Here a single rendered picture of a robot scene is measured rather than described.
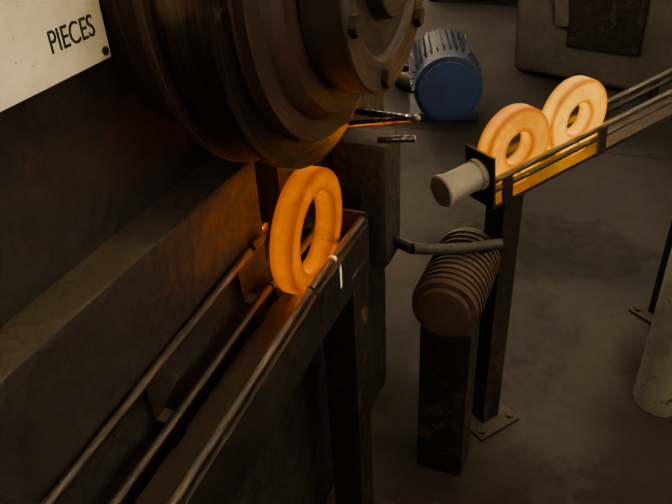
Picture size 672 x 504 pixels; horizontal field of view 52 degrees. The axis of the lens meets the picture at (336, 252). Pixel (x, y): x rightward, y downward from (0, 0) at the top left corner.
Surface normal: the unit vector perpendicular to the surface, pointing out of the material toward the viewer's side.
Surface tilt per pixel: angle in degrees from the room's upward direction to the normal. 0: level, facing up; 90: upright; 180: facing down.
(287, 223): 52
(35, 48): 90
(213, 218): 90
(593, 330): 0
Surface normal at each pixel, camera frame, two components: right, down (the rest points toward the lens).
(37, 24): 0.92, 0.18
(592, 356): -0.05, -0.83
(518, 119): 0.53, 0.45
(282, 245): -0.37, 0.25
